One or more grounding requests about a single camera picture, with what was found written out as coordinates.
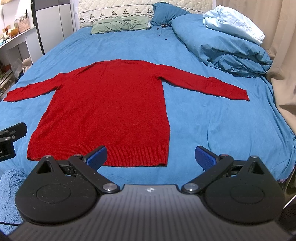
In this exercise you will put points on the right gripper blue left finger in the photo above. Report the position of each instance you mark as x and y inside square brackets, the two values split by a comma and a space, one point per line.
[88, 165]

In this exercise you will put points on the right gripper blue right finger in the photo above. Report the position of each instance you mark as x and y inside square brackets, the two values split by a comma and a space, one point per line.
[214, 168]

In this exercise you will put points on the red knit sweater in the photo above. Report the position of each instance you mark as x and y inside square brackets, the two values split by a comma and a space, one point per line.
[118, 104]

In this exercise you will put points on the light blue fluffy rug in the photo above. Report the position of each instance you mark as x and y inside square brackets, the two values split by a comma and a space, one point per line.
[11, 181]

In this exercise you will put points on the blue bed sheet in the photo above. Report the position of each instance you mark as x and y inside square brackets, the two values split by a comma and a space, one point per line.
[238, 128]

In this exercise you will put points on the white desk shelf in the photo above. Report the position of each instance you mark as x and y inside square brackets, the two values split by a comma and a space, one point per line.
[19, 47]

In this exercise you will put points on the blue rolled duvet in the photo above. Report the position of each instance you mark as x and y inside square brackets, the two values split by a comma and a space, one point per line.
[220, 50]

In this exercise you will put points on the woven basket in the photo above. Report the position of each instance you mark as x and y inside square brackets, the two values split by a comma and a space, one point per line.
[24, 25]

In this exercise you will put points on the white wardrobe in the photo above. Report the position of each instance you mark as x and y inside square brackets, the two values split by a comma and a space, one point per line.
[53, 20]

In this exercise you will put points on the green pillow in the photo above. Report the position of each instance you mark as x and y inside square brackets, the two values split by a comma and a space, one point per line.
[121, 23]

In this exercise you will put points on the light blue blanket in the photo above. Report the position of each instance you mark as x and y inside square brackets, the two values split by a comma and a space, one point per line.
[232, 22]

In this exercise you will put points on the cream quilted headboard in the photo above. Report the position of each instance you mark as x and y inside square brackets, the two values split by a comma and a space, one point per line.
[90, 12]

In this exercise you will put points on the beige curtain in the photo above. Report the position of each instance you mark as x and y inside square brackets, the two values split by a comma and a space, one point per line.
[276, 19]

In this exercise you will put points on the dark blue pillow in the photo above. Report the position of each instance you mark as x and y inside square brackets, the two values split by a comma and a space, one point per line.
[165, 13]

